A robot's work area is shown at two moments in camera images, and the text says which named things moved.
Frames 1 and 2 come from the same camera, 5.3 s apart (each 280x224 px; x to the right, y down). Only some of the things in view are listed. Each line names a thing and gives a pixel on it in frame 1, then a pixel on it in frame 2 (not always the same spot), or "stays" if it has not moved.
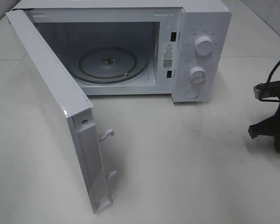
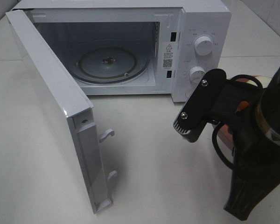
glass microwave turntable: x=111 y=65 stays
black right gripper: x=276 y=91 -> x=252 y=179
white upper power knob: x=203 y=45 stays
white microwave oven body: x=182 y=48 stays
